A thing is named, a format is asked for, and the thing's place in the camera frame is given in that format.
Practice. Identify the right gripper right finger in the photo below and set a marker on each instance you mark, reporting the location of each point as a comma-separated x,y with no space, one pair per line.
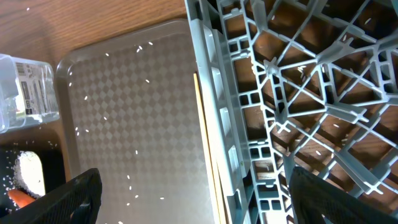
316,201

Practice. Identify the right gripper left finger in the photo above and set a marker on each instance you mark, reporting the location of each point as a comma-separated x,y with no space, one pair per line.
77,201

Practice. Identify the orange carrot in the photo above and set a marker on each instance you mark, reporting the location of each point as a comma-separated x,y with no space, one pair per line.
20,198

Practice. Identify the pile of rice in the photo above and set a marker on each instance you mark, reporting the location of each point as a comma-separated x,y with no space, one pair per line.
26,173

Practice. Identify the black waste tray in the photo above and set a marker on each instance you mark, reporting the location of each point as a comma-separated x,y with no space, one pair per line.
53,170

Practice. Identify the grey dishwasher rack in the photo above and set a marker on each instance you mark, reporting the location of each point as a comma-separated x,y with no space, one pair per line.
296,83

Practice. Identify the brown serving tray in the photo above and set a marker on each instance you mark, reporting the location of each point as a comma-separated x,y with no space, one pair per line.
129,109

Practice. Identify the clear plastic bin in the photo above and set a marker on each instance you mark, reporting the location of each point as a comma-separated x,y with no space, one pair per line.
27,93

